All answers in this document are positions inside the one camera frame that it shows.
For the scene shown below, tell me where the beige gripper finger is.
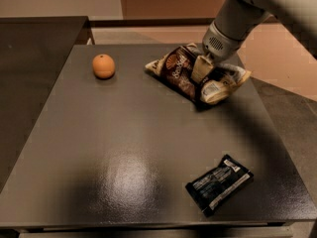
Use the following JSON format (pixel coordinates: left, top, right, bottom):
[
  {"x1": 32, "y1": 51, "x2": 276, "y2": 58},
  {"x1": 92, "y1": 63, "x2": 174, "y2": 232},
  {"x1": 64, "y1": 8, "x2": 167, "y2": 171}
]
[{"x1": 191, "y1": 56, "x2": 214, "y2": 83}]

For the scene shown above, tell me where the brown chip bag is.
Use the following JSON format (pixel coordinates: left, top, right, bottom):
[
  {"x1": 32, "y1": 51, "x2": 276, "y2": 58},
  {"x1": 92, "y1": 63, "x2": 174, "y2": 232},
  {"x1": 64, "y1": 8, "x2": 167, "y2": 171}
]
[{"x1": 146, "y1": 44, "x2": 251, "y2": 105}]

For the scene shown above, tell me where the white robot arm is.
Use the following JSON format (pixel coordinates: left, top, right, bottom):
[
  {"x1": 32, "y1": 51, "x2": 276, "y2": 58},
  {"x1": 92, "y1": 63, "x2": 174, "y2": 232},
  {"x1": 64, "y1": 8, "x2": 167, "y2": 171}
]
[{"x1": 202, "y1": 0, "x2": 317, "y2": 86}]

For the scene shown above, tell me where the orange fruit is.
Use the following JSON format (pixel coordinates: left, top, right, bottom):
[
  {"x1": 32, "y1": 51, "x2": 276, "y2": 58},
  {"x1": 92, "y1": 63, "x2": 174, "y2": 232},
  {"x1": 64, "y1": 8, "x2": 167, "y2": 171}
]
[{"x1": 92, "y1": 54, "x2": 115, "y2": 79}]

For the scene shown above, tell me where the black snack packet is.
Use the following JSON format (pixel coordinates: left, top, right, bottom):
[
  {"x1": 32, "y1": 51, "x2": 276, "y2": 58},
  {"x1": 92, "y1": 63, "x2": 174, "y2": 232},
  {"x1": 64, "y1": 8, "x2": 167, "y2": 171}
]
[{"x1": 185, "y1": 155, "x2": 254, "y2": 217}]

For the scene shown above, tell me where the dark wall rail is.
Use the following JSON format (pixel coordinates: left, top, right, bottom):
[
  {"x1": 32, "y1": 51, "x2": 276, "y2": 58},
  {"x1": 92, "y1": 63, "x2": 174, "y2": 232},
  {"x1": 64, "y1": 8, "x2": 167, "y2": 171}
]
[{"x1": 89, "y1": 18, "x2": 213, "y2": 28}]

